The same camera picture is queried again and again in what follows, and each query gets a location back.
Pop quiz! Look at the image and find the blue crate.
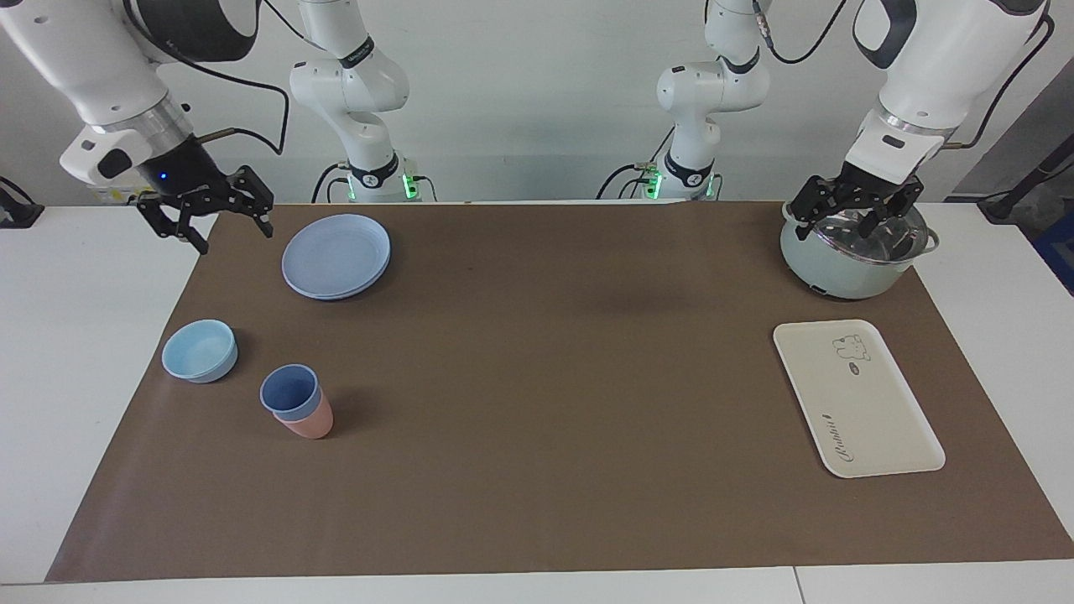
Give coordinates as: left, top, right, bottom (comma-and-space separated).
1034, 208, 1074, 296

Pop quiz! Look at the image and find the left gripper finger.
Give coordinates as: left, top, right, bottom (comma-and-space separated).
856, 186, 924, 242
789, 176, 848, 242

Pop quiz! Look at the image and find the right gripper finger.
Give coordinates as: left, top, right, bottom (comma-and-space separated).
222, 165, 275, 239
137, 195, 209, 255

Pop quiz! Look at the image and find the blue ribbed cup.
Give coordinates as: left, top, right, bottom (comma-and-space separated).
259, 363, 322, 422

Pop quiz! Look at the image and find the black stand leg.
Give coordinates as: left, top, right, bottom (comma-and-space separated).
978, 138, 1074, 223

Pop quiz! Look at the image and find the black base cable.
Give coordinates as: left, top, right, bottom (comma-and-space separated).
312, 162, 349, 203
596, 159, 668, 200

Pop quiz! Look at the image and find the glass pot lid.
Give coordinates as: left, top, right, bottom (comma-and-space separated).
785, 206, 931, 268

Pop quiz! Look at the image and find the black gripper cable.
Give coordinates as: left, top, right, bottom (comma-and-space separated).
155, 46, 291, 157
944, 13, 1056, 150

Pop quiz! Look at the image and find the light blue bowl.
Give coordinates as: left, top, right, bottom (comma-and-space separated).
161, 319, 238, 384

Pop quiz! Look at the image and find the brown table mat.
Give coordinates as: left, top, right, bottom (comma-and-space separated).
46, 201, 1074, 582

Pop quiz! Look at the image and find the cream rabbit print tray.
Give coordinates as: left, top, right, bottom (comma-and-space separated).
772, 320, 946, 479

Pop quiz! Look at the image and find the black table clamp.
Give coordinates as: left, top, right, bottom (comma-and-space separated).
0, 176, 44, 229

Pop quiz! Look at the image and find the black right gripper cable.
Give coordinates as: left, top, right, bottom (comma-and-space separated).
155, 46, 291, 157

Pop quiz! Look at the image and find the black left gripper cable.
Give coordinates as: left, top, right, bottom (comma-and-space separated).
944, 13, 1056, 150

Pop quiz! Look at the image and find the black arm link cable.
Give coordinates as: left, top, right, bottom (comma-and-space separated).
751, 0, 850, 65

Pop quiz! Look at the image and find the pale green cooking pot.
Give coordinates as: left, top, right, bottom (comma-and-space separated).
779, 201, 941, 300

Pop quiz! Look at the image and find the pink cup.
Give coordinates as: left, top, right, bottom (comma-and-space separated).
273, 390, 334, 440

